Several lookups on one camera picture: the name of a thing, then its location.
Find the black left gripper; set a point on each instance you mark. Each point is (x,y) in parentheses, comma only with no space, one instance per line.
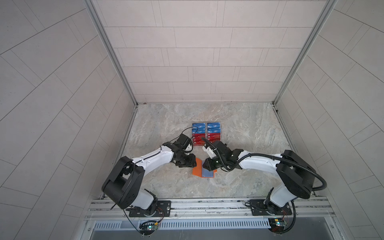
(190,162)

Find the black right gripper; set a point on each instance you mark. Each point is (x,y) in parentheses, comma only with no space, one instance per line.
(208,166)

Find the orange card holder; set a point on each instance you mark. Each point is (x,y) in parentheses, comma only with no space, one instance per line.
(199,171)

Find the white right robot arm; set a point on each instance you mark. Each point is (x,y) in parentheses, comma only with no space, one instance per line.
(298,178)

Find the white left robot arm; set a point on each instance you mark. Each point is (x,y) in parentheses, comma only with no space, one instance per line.
(123,184)

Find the right card stack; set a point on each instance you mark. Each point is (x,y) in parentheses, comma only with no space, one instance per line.
(214,132)

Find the card stack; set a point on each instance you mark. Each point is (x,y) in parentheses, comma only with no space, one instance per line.
(198,133)
(214,132)

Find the left card stack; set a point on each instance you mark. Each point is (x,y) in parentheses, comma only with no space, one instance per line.
(198,133)

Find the left green circuit board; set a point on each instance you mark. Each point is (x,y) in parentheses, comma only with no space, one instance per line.
(149,227)

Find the green circuit board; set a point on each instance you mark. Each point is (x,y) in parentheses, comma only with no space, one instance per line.
(277,225)
(149,227)

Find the right green circuit board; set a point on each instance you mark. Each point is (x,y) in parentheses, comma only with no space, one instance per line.
(277,225)

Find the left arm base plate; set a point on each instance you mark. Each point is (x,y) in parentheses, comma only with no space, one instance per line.
(158,209)

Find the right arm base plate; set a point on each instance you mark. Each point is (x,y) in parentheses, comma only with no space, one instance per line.
(259,208)

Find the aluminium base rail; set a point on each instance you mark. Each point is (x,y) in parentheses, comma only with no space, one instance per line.
(211,208)

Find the aluminium corner post left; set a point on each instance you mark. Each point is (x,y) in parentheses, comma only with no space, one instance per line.
(89,5)

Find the aluminium corner post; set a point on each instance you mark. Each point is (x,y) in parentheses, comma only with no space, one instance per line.
(89,5)
(324,15)

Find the aluminium corner post right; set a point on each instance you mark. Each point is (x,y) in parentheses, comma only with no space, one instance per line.
(324,15)

